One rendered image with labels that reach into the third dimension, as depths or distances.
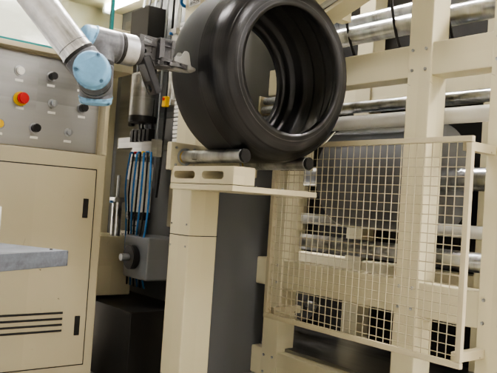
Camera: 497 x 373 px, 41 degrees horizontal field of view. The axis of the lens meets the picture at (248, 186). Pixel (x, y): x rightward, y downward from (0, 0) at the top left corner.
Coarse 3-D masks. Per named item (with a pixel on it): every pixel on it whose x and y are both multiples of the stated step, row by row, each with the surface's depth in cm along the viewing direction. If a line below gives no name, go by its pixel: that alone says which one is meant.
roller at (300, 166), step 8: (296, 160) 226; (304, 160) 223; (312, 160) 224; (256, 168) 243; (264, 168) 240; (272, 168) 236; (280, 168) 233; (288, 168) 229; (296, 168) 226; (304, 168) 224
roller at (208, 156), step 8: (184, 152) 230; (192, 152) 226; (200, 152) 222; (208, 152) 218; (216, 152) 215; (224, 152) 211; (232, 152) 208; (240, 152) 205; (248, 152) 207; (184, 160) 229; (192, 160) 226; (200, 160) 222; (208, 160) 219; (216, 160) 215; (224, 160) 212; (232, 160) 208; (240, 160) 205; (248, 160) 207
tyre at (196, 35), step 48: (240, 0) 202; (288, 0) 210; (192, 48) 205; (240, 48) 198; (288, 48) 247; (336, 48) 224; (192, 96) 207; (240, 96) 199; (288, 96) 249; (336, 96) 225; (240, 144) 207; (288, 144) 212
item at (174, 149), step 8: (168, 144) 231; (176, 144) 230; (184, 144) 233; (192, 144) 235; (168, 152) 230; (176, 152) 230; (168, 160) 230; (176, 160) 231; (168, 168) 230; (256, 176) 254
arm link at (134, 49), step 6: (132, 36) 186; (132, 42) 185; (138, 42) 186; (132, 48) 185; (138, 48) 186; (126, 54) 184; (132, 54) 185; (138, 54) 186; (126, 60) 186; (132, 60) 186
